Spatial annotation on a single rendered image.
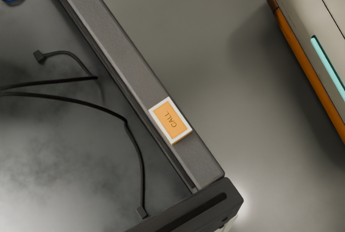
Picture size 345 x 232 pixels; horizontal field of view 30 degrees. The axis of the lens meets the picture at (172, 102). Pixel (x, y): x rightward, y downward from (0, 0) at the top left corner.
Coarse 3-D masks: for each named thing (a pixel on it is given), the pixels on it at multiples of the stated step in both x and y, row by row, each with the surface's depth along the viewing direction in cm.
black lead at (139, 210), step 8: (40, 56) 92; (72, 56) 93; (80, 64) 92; (88, 72) 92; (48, 80) 78; (56, 80) 80; (64, 80) 81; (72, 80) 83; (80, 80) 85; (0, 88) 72; (8, 88) 72; (0, 96) 72; (32, 96) 74; (40, 96) 75; (48, 96) 76; (56, 96) 77; (88, 104) 82; (112, 112) 86; (128, 128) 90; (136, 144) 89; (136, 208) 86; (144, 216) 86
